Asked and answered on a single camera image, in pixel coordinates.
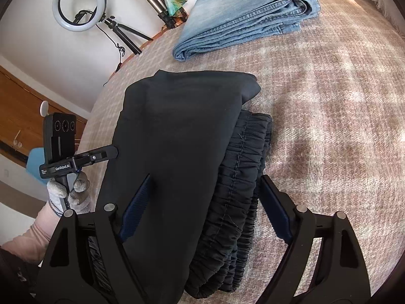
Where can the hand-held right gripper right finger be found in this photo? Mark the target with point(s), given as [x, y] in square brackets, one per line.
[275, 210]

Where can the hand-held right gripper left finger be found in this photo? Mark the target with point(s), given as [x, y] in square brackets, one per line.
[136, 207]

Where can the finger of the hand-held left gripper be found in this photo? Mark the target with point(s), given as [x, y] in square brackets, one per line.
[101, 154]

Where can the black pants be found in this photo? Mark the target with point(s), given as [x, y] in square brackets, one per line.
[177, 133]

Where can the person's left forearm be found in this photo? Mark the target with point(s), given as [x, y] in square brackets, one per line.
[28, 231]

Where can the person's left hand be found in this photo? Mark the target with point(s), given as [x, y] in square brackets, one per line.
[80, 193]

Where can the blue chair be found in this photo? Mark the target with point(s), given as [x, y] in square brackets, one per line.
[34, 164]

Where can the small white round object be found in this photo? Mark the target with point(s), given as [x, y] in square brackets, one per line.
[44, 106]

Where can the wooden cabinet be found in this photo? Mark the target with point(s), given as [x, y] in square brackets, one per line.
[19, 101]

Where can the person's striped trousers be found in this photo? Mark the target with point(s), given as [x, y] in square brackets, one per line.
[98, 259]

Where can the beige checked blanket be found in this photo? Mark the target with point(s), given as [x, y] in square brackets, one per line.
[332, 117]

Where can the black tripod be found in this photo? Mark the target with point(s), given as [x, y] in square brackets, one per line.
[114, 23]

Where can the folded blue jeans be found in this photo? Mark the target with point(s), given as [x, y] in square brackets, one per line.
[240, 15]

